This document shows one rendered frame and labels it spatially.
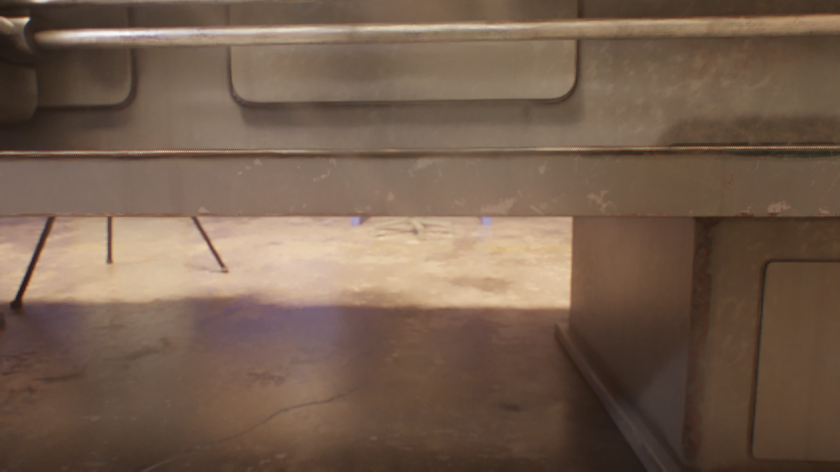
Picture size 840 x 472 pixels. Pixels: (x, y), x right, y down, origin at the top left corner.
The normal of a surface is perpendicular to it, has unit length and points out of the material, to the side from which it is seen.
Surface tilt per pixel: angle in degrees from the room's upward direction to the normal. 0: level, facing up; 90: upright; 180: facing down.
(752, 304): 90
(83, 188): 90
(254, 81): 90
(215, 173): 90
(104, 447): 0
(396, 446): 0
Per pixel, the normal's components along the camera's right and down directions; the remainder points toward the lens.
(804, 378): -0.05, 0.10
